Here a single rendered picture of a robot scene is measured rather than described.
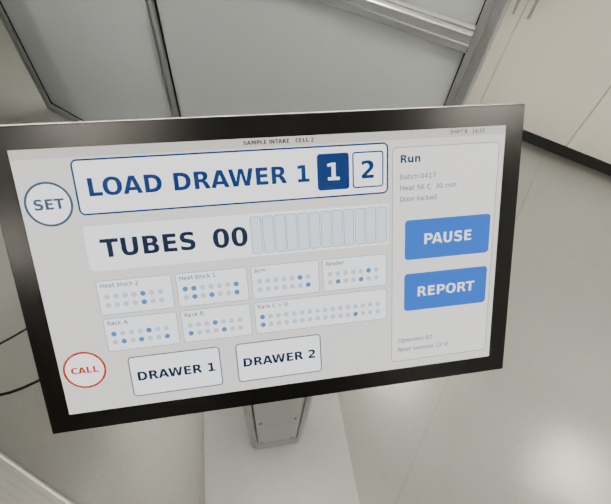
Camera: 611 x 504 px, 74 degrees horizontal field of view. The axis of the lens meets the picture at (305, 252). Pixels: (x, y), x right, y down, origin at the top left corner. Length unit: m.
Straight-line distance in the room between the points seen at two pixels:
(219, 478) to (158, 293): 1.04
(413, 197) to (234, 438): 1.12
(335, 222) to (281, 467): 1.08
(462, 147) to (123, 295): 0.38
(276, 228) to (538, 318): 1.61
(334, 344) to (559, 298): 1.64
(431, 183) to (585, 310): 1.66
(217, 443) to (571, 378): 1.30
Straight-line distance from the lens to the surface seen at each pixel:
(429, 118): 0.45
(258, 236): 0.41
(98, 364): 0.48
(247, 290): 0.43
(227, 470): 1.42
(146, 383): 0.48
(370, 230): 0.43
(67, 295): 0.46
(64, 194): 0.43
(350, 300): 0.45
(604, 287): 2.20
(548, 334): 1.91
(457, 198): 0.47
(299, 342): 0.46
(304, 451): 1.42
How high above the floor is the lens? 1.44
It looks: 54 degrees down
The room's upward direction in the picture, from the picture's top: 6 degrees clockwise
